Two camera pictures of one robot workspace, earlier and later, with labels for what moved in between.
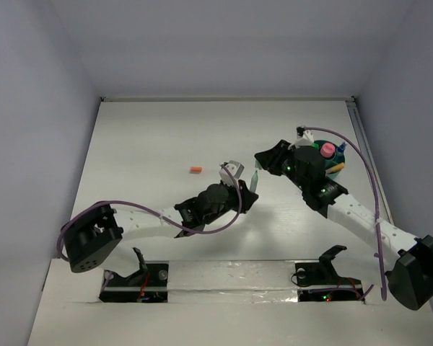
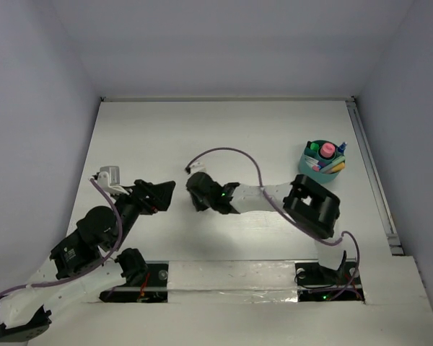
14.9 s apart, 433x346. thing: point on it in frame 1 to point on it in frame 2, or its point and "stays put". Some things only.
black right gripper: [270, 158] to [199, 203]
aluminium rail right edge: [378, 179] stays put
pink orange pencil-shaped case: [336, 168] stays put
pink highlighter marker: [327, 150] stays put
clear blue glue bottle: [342, 147] stays put
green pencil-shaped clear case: [254, 182] to [337, 161]
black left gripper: [247, 197] to [161, 194]
